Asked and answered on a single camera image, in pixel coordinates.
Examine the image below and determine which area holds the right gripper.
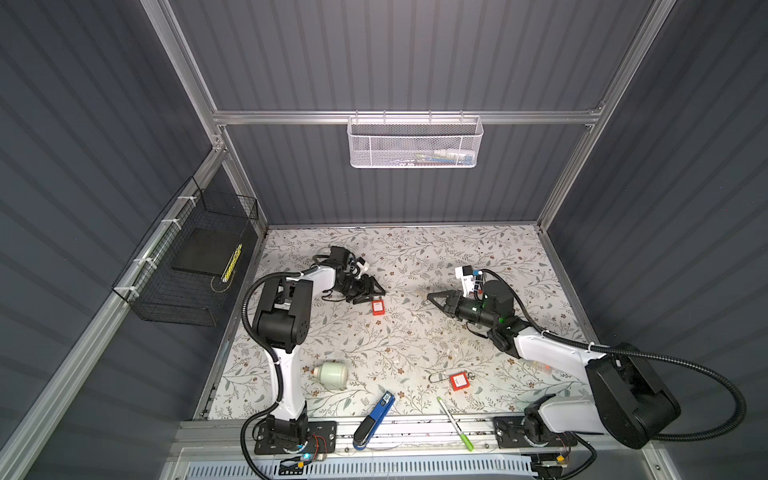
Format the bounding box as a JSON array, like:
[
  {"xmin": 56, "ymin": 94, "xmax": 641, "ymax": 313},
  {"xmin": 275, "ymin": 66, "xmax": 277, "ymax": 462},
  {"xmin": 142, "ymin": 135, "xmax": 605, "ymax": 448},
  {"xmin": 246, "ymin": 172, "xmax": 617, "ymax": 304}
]
[{"xmin": 428, "ymin": 290, "xmax": 497, "ymax": 331}]

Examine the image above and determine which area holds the red padlock with keys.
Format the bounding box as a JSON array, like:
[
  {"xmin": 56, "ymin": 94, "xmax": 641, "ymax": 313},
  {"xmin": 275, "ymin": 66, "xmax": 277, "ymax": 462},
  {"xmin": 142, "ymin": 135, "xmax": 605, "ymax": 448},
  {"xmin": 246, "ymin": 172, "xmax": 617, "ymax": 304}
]
[{"xmin": 428, "ymin": 370, "xmax": 475, "ymax": 391}]

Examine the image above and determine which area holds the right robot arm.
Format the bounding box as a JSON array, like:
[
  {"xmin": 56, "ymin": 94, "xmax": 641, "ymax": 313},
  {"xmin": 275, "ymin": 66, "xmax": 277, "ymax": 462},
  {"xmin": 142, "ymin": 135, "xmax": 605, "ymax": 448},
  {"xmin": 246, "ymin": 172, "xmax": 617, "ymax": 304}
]
[{"xmin": 427, "ymin": 266, "xmax": 747, "ymax": 449}]

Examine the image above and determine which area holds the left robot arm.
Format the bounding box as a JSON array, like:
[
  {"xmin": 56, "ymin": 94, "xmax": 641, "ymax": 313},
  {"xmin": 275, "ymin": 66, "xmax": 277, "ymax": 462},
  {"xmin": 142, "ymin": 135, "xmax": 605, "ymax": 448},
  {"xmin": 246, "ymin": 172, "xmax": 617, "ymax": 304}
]
[{"xmin": 240, "ymin": 246, "xmax": 386, "ymax": 450}]

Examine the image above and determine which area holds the pale green jar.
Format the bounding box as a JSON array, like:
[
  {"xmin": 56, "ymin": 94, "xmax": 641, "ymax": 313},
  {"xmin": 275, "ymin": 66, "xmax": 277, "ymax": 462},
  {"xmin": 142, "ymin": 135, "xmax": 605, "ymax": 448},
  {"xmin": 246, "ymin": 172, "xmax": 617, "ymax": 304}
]
[{"xmin": 312, "ymin": 361, "xmax": 349, "ymax": 391}]

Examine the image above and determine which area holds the colourful marker pack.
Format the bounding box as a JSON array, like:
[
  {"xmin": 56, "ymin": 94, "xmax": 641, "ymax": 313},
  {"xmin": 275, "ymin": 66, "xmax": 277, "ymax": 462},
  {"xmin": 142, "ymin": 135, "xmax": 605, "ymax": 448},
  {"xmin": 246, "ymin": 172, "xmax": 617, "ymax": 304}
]
[{"xmin": 532, "ymin": 361, "xmax": 554, "ymax": 374}]

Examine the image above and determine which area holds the blue black utility knife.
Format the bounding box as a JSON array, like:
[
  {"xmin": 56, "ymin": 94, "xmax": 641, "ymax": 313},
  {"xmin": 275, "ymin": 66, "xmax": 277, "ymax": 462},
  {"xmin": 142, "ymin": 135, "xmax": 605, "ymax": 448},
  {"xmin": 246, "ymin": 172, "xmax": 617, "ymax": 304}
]
[{"xmin": 352, "ymin": 391, "xmax": 395, "ymax": 451}]

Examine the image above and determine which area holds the yellow green tool in basket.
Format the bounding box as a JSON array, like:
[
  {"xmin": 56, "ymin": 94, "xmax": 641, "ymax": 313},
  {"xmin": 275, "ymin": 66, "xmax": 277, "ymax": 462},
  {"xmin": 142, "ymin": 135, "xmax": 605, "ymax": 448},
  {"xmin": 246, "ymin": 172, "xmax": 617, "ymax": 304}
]
[{"xmin": 220, "ymin": 243, "xmax": 243, "ymax": 283}]

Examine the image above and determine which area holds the black box in basket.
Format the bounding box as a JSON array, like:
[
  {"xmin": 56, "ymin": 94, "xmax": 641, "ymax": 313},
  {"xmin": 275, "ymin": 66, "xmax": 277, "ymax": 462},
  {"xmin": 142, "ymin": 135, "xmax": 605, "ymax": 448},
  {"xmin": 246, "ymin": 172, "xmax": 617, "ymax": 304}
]
[{"xmin": 171, "ymin": 228, "xmax": 240, "ymax": 276}]

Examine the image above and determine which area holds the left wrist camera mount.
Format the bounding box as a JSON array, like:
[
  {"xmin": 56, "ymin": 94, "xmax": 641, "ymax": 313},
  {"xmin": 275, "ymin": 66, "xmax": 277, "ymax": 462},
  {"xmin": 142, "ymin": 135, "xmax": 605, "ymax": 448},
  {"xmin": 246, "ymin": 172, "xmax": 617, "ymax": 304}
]
[{"xmin": 352, "ymin": 257, "xmax": 368, "ymax": 275}]

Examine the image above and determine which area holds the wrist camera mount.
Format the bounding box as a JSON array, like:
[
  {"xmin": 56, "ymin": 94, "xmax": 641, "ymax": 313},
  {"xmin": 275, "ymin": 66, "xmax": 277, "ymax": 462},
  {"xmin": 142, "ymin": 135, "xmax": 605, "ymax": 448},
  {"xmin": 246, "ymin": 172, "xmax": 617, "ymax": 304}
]
[
  {"xmin": 352, "ymin": 257, "xmax": 368, "ymax": 275},
  {"xmin": 455, "ymin": 265, "xmax": 484, "ymax": 299}
]

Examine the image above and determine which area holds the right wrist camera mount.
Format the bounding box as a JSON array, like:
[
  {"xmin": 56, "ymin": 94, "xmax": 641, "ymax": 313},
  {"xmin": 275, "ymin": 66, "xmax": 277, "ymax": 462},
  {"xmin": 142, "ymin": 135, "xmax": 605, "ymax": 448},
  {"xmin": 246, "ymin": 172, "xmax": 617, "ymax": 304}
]
[{"xmin": 455, "ymin": 265, "xmax": 484, "ymax": 299}]

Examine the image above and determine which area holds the green handled screwdriver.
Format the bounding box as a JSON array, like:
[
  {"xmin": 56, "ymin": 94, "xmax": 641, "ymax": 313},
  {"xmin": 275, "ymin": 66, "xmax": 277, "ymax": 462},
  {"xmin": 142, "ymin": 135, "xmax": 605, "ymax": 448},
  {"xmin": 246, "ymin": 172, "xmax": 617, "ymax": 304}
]
[{"xmin": 437, "ymin": 397, "xmax": 475, "ymax": 452}]

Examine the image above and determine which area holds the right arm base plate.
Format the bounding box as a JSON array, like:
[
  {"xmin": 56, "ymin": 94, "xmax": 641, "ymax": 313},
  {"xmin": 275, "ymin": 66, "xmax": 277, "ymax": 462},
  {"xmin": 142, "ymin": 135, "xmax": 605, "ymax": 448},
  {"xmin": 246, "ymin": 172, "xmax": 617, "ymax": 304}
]
[{"xmin": 492, "ymin": 416, "xmax": 577, "ymax": 449}]

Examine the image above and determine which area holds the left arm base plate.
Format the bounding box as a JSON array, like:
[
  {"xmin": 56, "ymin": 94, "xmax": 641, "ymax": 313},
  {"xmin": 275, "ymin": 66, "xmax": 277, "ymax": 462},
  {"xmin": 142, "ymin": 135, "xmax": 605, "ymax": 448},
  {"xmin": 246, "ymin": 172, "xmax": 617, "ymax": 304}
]
[{"xmin": 253, "ymin": 417, "xmax": 338, "ymax": 455}]

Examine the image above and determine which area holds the white wire basket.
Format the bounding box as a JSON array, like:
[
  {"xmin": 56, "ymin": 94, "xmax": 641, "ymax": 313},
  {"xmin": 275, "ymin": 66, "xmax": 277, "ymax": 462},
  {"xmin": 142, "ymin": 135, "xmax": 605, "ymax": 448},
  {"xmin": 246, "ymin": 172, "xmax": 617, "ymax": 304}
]
[{"xmin": 346, "ymin": 114, "xmax": 484, "ymax": 169}]

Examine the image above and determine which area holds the black wire basket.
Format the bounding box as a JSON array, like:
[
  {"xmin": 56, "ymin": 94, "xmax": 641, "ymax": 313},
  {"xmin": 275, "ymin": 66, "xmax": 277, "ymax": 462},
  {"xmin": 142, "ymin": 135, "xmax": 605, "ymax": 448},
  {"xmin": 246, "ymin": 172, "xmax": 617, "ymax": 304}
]
[{"xmin": 113, "ymin": 179, "xmax": 260, "ymax": 327}]

